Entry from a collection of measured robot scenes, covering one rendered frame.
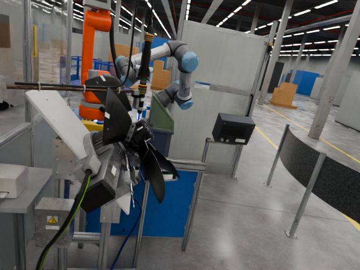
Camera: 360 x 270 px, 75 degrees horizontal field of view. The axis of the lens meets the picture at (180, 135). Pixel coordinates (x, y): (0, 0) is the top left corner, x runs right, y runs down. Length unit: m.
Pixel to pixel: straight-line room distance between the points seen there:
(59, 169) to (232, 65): 2.51
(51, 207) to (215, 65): 2.49
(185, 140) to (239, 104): 0.88
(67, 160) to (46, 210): 0.24
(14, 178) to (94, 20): 4.19
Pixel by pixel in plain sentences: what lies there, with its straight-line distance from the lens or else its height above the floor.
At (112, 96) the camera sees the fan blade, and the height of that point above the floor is 1.40.
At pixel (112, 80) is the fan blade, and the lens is 1.32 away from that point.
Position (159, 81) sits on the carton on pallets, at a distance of 10.50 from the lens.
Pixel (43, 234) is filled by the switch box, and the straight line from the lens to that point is 1.37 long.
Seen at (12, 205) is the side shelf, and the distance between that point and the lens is 1.30.
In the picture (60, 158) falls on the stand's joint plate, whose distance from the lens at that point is 1.22.
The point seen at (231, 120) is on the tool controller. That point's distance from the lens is 1.70.
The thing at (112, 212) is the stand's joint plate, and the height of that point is 0.78.
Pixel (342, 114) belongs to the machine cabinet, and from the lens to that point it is 12.53.
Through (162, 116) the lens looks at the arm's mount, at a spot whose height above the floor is 1.11.
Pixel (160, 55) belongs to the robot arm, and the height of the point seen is 1.57.
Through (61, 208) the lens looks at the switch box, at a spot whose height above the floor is 0.84.
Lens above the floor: 1.60
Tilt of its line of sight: 18 degrees down
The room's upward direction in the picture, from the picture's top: 11 degrees clockwise
